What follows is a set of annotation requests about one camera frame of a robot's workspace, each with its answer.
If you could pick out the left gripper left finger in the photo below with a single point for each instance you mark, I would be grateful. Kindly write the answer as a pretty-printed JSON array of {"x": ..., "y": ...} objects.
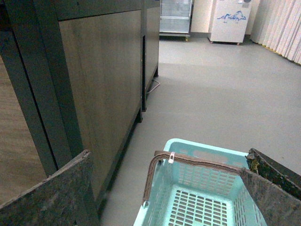
[{"x": 63, "y": 199}]

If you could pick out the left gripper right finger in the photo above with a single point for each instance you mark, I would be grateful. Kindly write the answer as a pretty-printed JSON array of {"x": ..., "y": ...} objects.
[{"x": 275, "y": 189}]

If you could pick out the light blue plastic basket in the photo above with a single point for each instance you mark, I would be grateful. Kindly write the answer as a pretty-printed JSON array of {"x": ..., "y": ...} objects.
[{"x": 186, "y": 195}]

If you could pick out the dark wooden display stand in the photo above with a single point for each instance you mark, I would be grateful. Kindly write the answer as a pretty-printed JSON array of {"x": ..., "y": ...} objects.
[{"x": 80, "y": 70}]

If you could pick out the white curtain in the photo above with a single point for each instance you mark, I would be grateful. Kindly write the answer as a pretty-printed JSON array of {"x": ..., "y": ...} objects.
[{"x": 277, "y": 27}]

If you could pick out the white chest freezer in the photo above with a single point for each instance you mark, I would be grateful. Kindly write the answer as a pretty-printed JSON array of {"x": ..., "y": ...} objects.
[{"x": 229, "y": 20}]

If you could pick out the glass door refrigerator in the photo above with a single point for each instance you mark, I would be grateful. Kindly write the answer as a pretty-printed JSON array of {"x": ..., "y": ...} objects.
[{"x": 176, "y": 18}]

